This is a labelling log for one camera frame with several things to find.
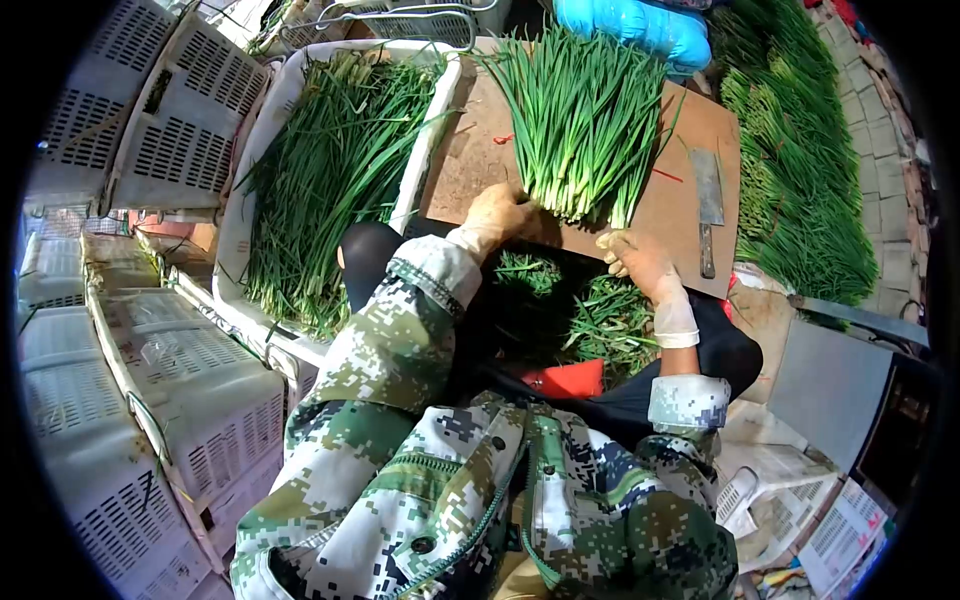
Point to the pile of bundled chives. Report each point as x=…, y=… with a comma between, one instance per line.
x=795, y=150

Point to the red rubber band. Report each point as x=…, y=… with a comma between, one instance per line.
x=667, y=176
x=503, y=139

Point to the white slotted crate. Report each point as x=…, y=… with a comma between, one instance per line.
x=844, y=536
x=90, y=112
x=187, y=127
x=780, y=487

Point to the bunch of green chives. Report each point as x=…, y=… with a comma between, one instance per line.
x=577, y=127

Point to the pile of chive trimmings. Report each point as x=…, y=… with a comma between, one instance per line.
x=607, y=322

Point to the red plastic object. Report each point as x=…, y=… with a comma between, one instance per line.
x=566, y=381

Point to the brown wooden board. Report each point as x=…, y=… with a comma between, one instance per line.
x=472, y=165

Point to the person's right fingers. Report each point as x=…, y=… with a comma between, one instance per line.
x=615, y=253

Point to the person's body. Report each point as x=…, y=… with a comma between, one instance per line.
x=480, y=510

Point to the heap of loose chives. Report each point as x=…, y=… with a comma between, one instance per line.
x=330, y=172

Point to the person's left fingers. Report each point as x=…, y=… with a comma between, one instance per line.
x=520, y=204

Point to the stack of white plastic crates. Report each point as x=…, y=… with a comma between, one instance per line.
x=172, y=390

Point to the large white plastic crate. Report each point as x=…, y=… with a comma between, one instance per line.
x=234, y=247

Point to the grey metal platform scale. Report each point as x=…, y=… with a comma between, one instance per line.
x=825, y=390

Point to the blue plastic bag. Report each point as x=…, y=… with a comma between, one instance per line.
x=645, y=30

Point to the person's left hand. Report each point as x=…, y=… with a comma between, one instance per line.
x=491, y=217

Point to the person's right hand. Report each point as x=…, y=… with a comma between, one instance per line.
x=646, y=262

